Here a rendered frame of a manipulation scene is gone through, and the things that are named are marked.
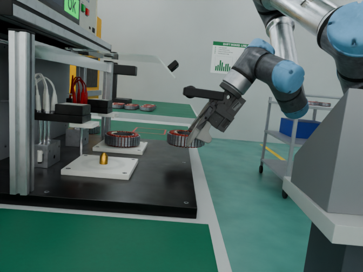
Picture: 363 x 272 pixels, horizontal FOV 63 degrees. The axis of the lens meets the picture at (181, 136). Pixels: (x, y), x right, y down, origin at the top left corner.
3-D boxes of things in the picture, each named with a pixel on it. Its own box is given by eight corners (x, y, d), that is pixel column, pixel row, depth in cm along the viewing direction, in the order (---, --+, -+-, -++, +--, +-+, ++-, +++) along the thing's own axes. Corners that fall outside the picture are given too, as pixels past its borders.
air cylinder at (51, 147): (60, 160, 77) (60, 139, 76) (47, 168, 69) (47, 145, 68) (40, 158, 77) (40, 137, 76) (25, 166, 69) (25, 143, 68)
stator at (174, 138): (202, 142, 94) (203, 130, 93) (206, 149, 83) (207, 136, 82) (167, 140, 94) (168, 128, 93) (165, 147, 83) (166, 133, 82)
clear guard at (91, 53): (176, 80, 111) (177, 63, 110) (175, 78, 88) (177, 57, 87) (88, 72, 111) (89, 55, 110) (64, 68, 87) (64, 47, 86)
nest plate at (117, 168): (138, 163, 81) (138, 158, 81) (128, 179, 66) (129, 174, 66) (82, 158, 80) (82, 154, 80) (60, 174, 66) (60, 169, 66)
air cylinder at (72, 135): (88, 142, 101) (89, 126, 100) (81, 147, 93) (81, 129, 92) (73, 141, 100) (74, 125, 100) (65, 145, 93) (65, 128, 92)
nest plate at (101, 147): (147, 145, 105) (147, 142, 104) (142, 155, 90) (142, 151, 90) (104, 141, 104) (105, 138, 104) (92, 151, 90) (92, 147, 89)
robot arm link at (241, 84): (233, 67, 81) (228, 69, 89) (222, 81, 82) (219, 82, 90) (254, 84, 82) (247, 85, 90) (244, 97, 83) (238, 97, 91)
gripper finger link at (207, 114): (202, 129, 80) (216, 105, 83) (197, 125, 80) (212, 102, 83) (195, 134, 84) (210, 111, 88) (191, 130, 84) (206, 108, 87)
